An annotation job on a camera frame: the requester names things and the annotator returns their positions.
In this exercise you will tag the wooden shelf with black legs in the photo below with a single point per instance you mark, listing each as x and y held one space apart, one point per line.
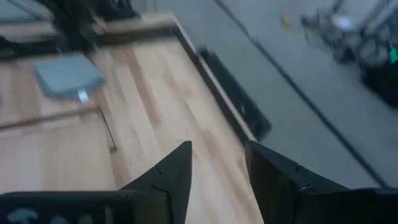
46 149

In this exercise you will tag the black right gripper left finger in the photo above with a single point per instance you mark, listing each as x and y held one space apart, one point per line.
174 183

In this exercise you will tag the grey folded cloth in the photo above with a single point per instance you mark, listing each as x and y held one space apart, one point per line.
66 76

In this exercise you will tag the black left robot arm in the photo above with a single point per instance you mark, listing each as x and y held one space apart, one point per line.
81 21

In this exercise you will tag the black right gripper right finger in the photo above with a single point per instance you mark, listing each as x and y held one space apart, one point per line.
280 193

